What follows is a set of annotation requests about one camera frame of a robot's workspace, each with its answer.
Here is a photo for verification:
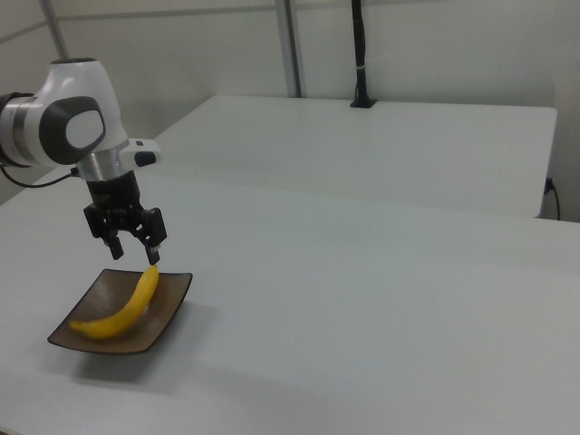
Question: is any black camera stand pole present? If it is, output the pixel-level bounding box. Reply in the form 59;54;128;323
349;0;378;110

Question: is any black power cable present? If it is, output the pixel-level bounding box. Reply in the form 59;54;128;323
545;176;562;222

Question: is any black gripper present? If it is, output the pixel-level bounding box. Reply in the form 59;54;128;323
82;171;169;266

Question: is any white side table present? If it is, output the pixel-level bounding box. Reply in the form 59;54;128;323
151;93;559;220

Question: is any yellow banana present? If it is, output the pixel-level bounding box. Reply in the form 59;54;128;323
68;264;160;342

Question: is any grey aluminium partition post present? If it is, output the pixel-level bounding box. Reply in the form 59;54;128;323
275;0;305;99

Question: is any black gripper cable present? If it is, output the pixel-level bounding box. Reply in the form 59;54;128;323
0;164;78;189

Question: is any brown square ceramic plate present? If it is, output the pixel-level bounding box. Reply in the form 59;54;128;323
47;267;195;356

